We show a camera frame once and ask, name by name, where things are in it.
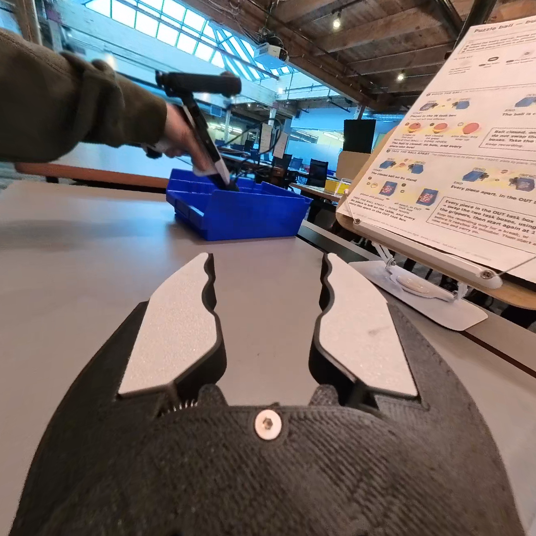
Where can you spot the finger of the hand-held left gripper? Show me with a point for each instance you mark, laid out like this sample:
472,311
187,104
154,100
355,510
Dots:
222,174

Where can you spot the small yellow box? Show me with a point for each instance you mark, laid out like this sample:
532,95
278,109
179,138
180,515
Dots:
333,186

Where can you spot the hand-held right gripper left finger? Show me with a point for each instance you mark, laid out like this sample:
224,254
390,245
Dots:
176,335

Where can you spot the blue plastic bin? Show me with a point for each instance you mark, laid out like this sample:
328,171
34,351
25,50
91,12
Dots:
251,217

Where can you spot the grey desk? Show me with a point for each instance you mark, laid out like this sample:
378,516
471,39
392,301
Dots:
104,272

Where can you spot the instruction sheet on stand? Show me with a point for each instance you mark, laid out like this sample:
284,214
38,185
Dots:
439,310

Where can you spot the ceiling projector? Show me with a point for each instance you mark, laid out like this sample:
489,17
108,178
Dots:
270,52

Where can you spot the black panel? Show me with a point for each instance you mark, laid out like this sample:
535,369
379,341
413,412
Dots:
359,136

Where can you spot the white table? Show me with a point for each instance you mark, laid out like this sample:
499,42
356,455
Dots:
104,163

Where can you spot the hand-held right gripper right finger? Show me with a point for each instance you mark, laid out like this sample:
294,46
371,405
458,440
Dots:
364,335

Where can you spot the person's left hand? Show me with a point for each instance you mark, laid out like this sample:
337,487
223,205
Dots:
178,130

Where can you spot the person's left forearm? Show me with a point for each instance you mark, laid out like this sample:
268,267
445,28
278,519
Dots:
63,104

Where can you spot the printed instruction sheet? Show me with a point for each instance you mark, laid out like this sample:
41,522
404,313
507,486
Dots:
460,146

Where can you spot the cardboard panel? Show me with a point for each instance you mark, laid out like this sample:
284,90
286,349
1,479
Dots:
351,165

